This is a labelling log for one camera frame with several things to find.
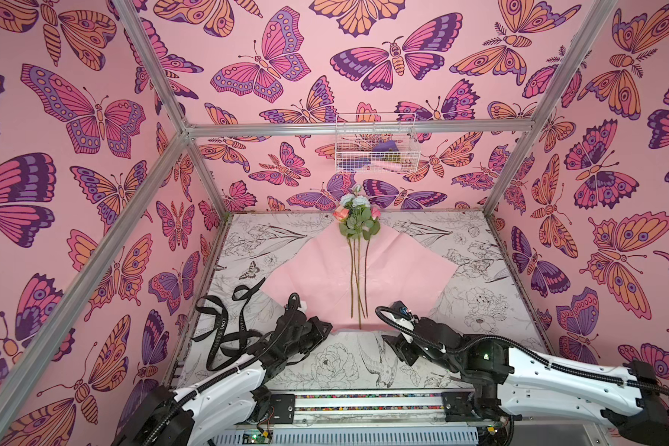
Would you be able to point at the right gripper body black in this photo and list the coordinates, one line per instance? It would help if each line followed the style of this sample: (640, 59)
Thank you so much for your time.
(404, 346)

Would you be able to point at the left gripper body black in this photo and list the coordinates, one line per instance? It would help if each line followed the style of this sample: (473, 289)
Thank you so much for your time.
(308, 337)

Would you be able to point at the purple pink wrapping paper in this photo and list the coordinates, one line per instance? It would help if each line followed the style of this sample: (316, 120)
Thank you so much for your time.
(343, 285)

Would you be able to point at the white fake flower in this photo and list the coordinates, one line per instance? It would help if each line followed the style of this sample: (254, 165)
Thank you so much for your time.
(359, 212)

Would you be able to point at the orange pink fake rose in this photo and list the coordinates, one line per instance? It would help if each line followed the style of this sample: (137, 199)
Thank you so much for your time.
(341, 214)

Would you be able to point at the small pink fake rose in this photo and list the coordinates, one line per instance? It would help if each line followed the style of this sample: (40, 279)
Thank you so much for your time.
(371, 229)

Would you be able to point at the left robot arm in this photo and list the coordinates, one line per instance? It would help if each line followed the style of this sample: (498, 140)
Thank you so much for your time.
(233, 394)

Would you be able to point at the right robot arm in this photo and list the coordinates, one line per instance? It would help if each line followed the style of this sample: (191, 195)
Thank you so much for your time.
(511, 381)

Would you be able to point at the black printed ribbon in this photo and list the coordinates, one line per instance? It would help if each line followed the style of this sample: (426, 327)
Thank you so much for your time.
(227, 347)

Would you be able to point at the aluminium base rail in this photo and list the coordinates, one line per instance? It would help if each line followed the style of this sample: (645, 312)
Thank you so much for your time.
(382, 417)

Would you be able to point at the white wire basket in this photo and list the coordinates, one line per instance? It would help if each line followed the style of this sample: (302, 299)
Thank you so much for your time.
(376, 146)

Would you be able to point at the aluminium frame structure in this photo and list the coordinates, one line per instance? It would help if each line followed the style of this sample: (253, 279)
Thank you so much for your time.
(66, 213)

